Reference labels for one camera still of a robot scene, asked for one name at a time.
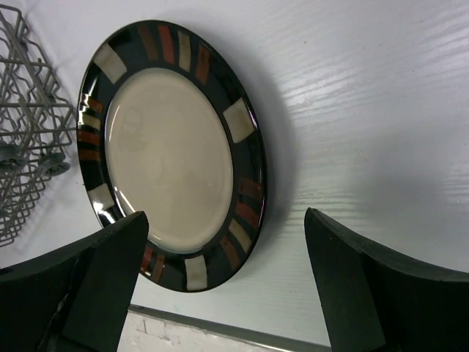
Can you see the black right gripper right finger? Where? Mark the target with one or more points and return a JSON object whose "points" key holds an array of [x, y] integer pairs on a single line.
{"points": [[374, 298]]}

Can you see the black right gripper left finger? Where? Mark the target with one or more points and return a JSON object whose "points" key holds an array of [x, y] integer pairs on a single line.
{"points": [[74, 298]]}

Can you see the black rimmed striped plate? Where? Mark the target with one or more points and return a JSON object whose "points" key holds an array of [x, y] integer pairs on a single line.
{"points": [[166, 127]]}

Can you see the grey wire dish rack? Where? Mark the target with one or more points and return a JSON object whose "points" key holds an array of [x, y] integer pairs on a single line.
{"points": [[37, 122]]}

